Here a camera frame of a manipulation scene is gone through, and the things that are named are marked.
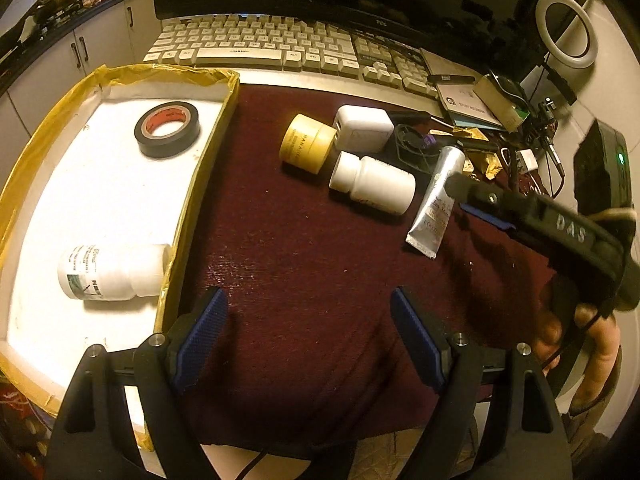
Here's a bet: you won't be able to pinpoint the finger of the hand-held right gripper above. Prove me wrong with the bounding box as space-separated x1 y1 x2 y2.
447 173 540 217
459 203 520 234

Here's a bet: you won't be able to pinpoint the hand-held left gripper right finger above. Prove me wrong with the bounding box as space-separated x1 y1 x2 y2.
390 286 573 480

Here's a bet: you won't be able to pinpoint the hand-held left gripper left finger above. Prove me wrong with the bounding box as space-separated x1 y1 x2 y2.
44 286 231 480

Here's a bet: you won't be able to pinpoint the silver hand cream tube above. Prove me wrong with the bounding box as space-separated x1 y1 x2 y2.
405 145 467 261

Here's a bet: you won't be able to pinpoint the black marker purple cap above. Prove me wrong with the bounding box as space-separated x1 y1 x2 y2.
421 131 501 156

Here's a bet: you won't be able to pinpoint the plain white pill bottle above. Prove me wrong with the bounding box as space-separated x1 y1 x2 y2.
328 151 417 217

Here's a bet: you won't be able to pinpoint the yellow-taped cardboard box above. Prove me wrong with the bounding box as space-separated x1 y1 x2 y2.
0 64 241 453

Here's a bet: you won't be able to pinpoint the yellow round jar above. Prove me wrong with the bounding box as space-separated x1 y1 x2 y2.
280 114 337 177

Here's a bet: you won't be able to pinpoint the person's right hand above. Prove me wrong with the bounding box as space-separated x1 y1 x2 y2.
532 304 622 417

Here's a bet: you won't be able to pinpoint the small white cardboard box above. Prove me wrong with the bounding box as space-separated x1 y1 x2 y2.
472 76 530 133

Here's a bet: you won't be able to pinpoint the black plastic fan part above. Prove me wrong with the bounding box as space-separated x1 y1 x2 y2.
391 124 441 171

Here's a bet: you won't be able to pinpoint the white pill bottle green label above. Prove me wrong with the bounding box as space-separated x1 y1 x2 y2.
56 243 172 302

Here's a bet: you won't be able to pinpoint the black mouse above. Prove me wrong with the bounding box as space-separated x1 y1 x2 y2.
487 72 526 107

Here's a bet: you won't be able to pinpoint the dark red cloth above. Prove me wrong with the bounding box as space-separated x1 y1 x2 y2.
177 82 591 448

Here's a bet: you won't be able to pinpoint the white charger adapter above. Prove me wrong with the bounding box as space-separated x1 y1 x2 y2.
332 105 395 153

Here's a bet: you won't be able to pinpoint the black tape roll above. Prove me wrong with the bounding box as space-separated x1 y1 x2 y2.
134 101 202 159

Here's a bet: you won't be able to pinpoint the white keyboard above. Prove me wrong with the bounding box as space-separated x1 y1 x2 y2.
142 14 441 95

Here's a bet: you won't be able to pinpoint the white lower kitchen cabinets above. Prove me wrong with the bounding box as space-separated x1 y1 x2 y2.
0 0 163 161

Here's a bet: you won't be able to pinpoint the black cable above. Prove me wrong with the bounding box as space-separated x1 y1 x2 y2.
234 452 273 480

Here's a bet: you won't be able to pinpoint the white ring light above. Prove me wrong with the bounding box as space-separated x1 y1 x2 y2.
535 0 599 68

